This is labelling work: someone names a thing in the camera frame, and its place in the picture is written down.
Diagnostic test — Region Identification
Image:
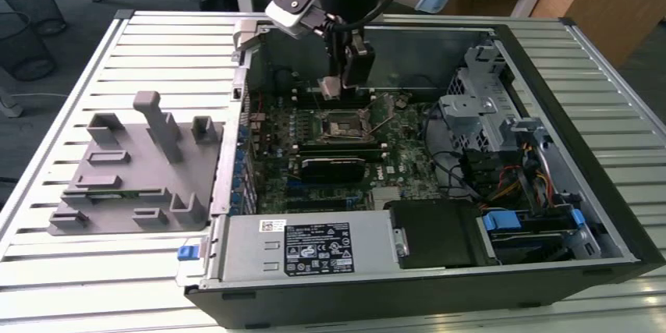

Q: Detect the yellow power wire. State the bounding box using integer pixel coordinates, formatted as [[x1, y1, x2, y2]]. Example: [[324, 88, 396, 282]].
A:
[[480, 187, 522, 210]]

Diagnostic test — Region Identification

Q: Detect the silver power supply unit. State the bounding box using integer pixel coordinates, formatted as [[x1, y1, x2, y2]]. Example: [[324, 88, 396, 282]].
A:
[[201, 211, 405, 284]]

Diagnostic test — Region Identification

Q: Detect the green RAM stick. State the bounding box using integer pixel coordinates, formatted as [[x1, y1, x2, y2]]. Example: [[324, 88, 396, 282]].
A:
[[86, 189, 161, 200]]

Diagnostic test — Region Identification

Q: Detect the silver chipset heatsink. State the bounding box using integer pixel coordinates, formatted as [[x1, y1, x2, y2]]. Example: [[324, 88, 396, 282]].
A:
[[370, 187, 406, 204]]

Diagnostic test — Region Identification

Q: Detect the metal locking lever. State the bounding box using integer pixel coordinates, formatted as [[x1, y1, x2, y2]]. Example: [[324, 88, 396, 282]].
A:
[[370, 108, 400, 134]]

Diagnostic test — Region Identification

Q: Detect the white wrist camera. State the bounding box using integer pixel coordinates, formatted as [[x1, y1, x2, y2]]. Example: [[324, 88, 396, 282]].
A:
[[264, 0, 320, 41]]

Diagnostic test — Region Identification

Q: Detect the black PC case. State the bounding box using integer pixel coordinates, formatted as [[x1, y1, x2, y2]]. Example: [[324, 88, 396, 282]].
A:
[[177, 16, 666, 330]]

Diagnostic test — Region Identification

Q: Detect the black data cable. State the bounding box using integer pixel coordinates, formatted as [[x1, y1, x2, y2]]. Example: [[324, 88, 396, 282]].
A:
[[422, 111, 473, 204]]

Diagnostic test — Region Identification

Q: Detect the red power wire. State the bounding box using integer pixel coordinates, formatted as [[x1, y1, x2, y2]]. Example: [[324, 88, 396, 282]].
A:
[[494, 165, 525, 180]]

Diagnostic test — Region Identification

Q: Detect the wooden cabinet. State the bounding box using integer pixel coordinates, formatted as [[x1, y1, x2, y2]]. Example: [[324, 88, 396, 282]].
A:
[[532, 0, 666, 71]]

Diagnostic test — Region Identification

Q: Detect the silver drive cage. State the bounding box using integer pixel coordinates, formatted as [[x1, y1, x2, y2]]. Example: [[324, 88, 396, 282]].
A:
[[437, 44, 528, 154]]

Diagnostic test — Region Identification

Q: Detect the silver CPU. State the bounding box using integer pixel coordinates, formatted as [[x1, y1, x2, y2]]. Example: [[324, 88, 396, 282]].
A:
[[320, 76, 346, 101]]

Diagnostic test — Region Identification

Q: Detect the metal socket cover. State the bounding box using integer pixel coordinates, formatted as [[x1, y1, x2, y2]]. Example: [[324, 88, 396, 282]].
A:
[[362, 92, 400, 134]]

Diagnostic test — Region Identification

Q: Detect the black graphics card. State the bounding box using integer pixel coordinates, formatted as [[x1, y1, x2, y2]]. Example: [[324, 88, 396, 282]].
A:
[[297, 154, 370, 185]]

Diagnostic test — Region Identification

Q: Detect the grey parts rack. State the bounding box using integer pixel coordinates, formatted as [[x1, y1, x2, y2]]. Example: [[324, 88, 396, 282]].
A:
[[46, 90, 226, 237]]

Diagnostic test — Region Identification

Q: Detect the blue case latch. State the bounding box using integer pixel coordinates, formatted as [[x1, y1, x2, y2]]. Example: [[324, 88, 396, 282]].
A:
[[177, 245, 202, 263]]

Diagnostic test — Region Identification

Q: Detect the CPU socket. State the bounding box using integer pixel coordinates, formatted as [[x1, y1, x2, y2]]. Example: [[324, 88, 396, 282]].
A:
[[318, 108, 377, 145]]

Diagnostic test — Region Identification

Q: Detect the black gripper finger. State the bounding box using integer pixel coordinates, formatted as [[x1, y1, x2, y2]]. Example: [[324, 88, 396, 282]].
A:
[[326, 33, 350, 81], [342, 30, 378, 91]]

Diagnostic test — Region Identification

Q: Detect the grey plastic bracket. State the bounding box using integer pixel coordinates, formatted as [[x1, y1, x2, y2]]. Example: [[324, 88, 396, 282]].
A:
[[498, 116, 554, 143]]

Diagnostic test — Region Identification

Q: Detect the black expansion slot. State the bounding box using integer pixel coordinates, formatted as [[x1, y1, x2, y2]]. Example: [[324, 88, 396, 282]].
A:
[[285, 187, 369, 198], [285, 198, 361, 210]]

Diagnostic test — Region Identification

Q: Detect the blue disk carrier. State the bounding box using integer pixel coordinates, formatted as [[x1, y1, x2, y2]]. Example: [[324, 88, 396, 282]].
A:
[[481, 210, 522, 241]]

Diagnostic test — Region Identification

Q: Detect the green motherboard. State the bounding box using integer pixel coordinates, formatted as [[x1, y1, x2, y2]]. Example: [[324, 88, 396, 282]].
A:
[[243, 89, 454, 215]]

